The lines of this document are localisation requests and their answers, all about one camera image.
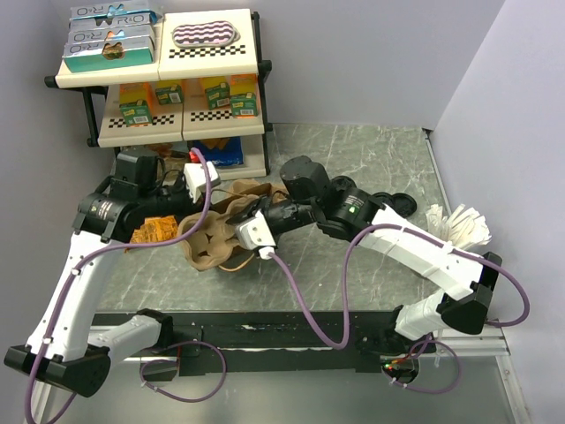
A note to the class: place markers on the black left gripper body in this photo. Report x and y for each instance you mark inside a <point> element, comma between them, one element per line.
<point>177,201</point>

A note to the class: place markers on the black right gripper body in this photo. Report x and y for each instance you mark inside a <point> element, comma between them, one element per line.
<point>287,213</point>

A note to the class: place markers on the brown paper bag with handles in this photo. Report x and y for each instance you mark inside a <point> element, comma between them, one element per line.
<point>244,197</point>

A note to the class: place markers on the black plastic cup lid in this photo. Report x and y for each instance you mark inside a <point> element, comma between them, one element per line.
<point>403,204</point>

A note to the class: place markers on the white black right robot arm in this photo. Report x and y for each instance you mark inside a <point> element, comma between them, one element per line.
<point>465,280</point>

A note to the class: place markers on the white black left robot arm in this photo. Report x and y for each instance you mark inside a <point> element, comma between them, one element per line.
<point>60,351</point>

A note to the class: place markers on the orange snack bag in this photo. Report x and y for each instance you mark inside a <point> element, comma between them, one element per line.
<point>155,230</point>

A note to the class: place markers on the blue chip bag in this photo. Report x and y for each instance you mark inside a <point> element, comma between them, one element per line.
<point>222,152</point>

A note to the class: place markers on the green small box left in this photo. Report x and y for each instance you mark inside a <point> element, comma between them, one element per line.
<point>136,113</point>

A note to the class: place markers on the green small box centre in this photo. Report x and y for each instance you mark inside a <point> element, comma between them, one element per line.
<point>169,94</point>

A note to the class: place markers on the cream three-tier shelf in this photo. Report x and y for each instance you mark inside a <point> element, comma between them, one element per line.
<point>191,120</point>

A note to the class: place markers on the green small box right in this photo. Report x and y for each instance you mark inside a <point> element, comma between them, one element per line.
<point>217,96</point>

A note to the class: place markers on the green small box front-right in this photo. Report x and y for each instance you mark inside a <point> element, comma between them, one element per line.
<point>244,105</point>

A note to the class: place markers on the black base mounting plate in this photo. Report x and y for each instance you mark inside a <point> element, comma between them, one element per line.
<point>280,341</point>

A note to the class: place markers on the striped purple cloth pad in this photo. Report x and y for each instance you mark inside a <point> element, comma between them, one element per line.
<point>218,33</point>

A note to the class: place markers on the teal tissue box front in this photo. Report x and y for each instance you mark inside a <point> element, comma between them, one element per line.
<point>98,56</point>

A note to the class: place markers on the grey cup of straws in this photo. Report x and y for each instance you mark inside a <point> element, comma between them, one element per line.
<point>465,228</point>

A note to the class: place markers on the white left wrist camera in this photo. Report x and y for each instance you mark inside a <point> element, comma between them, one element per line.
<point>196,181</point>

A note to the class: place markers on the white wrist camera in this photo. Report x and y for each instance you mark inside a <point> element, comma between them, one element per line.
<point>196,181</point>
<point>254,235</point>

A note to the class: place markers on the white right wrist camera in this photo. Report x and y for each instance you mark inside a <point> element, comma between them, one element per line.
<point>254,235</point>

